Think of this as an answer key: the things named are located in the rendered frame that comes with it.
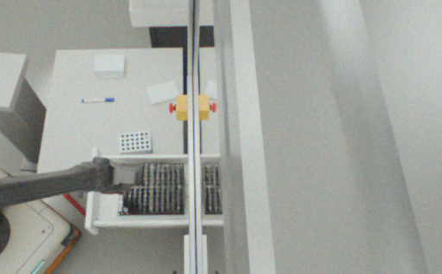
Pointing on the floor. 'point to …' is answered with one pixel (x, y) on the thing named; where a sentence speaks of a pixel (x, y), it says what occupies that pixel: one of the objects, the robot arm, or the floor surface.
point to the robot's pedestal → (11, 103)
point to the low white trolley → (81, 140)
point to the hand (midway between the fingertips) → (119, 190)
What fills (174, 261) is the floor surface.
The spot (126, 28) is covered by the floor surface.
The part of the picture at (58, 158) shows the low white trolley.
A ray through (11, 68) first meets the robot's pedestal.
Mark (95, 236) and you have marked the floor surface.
